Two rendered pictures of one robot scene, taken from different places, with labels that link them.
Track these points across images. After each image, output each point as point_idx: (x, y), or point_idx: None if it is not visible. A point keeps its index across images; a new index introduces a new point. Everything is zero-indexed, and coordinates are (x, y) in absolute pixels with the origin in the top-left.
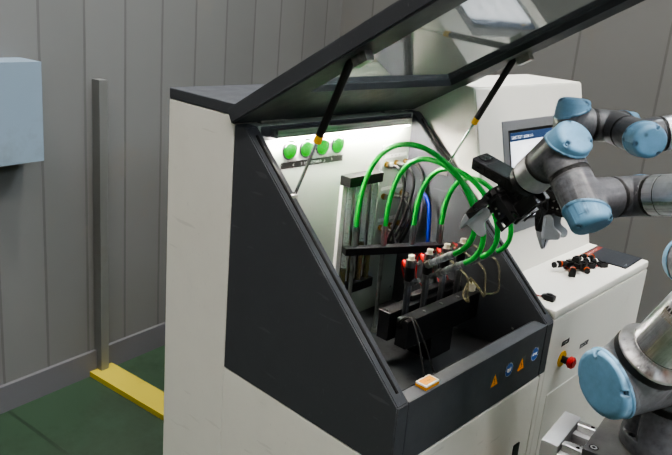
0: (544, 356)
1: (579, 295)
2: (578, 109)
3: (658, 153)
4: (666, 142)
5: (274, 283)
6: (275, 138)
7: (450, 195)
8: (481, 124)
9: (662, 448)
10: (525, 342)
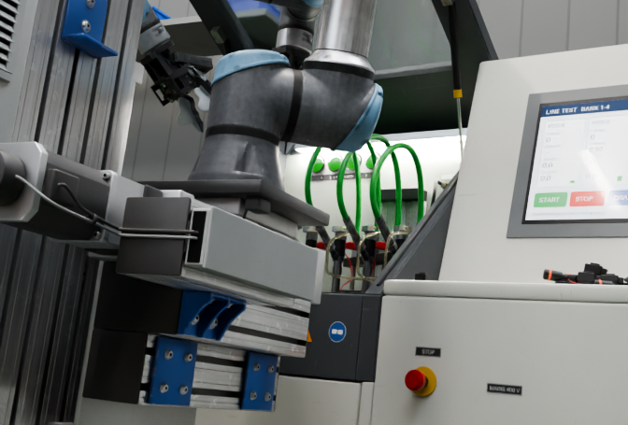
0: (366, 349)
1: (470, 281)
2: None
3: None
4: None
5: None
6: (303, 153)
7: (418, 183)
8: (480, 99)
9: None
10: None
